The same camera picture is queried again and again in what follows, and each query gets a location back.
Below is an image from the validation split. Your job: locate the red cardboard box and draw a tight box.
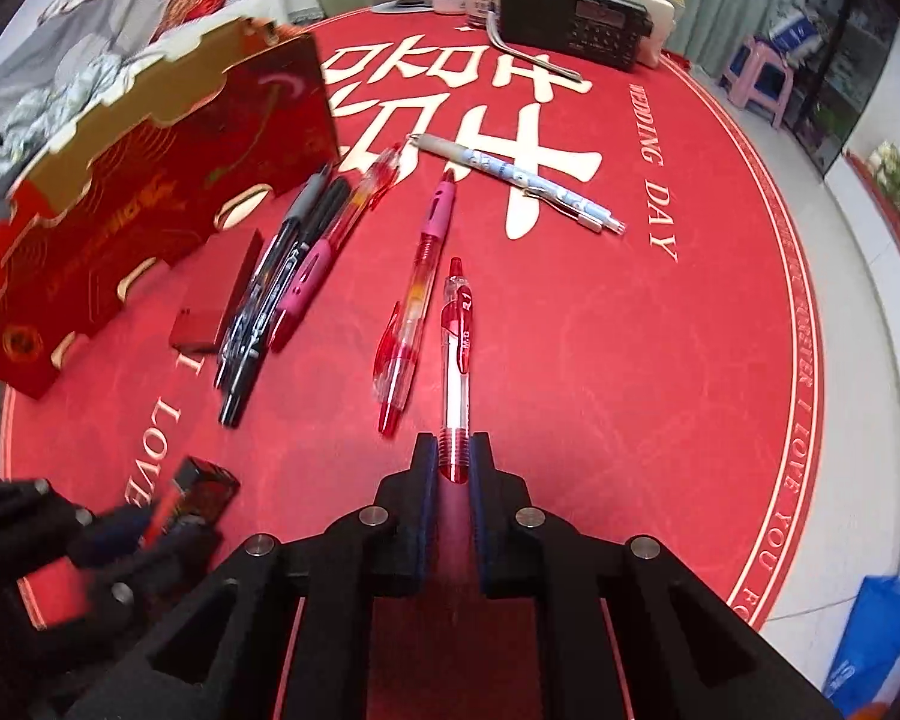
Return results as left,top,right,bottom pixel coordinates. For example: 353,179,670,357
0,15,342,400

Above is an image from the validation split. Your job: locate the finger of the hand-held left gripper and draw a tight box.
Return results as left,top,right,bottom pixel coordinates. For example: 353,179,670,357
15,532,222,661
0,476,158,567

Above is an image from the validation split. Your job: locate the glass display cabinet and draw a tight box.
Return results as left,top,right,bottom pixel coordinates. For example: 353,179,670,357
787,0,900,181

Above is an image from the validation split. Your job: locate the round red printed mat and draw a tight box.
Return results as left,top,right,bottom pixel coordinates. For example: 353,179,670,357
0,4,826,720

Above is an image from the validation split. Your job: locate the silver looped strap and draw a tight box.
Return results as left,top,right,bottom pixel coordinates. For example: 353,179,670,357
486,6,587,85

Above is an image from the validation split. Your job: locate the red rectangular case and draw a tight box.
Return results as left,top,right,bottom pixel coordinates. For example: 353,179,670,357
169,229,265,352

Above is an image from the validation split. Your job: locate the white patterned pen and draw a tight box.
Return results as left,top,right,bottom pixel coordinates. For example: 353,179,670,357
407,132,628,236

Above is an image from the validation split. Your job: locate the black marker pen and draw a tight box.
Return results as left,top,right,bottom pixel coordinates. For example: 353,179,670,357
220,177,353,430

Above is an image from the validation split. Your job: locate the red pen with pink grip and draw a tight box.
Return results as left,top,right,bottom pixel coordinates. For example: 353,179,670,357
373,169,458,436

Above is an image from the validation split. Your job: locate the pink grip clear pen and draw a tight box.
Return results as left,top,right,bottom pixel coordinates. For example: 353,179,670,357
268,144,406,352

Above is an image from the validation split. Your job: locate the pile of grey clothes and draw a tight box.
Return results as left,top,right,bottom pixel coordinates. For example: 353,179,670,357
0,0,218,188

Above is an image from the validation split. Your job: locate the red gold cigarette pack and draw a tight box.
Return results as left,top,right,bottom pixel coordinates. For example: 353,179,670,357
139,456,241,548

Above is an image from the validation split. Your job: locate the black radio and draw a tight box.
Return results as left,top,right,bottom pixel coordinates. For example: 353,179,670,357
499,0,655,70

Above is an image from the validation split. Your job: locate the blue plastic bag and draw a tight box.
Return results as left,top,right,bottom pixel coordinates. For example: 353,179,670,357
821,574,900,702

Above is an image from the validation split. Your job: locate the grey grip clear pen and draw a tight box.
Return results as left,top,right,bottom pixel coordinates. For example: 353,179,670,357
214,165,335,391

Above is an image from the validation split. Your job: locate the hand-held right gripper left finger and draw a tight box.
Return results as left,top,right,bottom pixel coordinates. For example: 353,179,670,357
67,431,442,720

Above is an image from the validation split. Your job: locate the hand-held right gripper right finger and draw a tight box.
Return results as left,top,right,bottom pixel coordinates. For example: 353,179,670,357
469,431,845,720

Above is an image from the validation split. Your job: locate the purple plastic stool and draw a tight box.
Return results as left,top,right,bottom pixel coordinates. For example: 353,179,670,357
720,36,792,128

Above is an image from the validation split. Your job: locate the red clear pen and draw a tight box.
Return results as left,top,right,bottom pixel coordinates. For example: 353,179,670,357
436,256,475,485

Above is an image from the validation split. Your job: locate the blue and white bag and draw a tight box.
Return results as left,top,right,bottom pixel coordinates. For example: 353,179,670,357
769,0,826,53

